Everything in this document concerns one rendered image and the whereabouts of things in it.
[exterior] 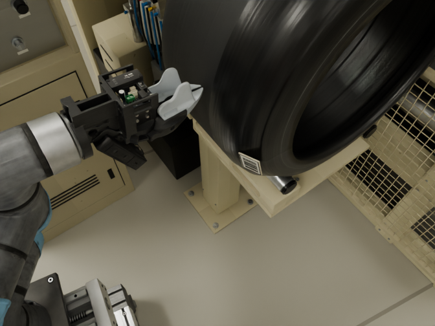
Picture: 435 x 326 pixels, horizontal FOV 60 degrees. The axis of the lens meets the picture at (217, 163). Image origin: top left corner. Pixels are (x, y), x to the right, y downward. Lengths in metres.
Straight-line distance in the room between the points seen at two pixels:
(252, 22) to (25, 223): 0.41
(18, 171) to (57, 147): 0.05
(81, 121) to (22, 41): 0.75
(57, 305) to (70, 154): 0.61
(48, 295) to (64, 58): 0.67
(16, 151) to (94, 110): 0.10
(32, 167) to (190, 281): 1.32
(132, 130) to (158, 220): 1.35
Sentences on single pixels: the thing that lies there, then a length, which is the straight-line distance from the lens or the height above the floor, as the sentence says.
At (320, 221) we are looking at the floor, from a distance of 1.90.
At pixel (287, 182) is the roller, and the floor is 0.92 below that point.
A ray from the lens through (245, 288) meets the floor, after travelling 1.74.
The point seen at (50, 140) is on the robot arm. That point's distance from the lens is 0.50.
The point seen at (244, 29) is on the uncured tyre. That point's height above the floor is 1.35.
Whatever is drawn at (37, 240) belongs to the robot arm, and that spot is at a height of 0.90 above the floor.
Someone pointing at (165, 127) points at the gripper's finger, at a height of 1.26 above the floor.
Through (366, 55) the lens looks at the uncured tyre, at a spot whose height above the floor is 1.02.
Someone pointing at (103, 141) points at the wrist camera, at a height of 1.27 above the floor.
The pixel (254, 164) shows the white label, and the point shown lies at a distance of 0.65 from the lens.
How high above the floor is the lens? 1.69
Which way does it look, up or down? 58 degrees down
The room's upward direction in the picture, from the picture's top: straight up
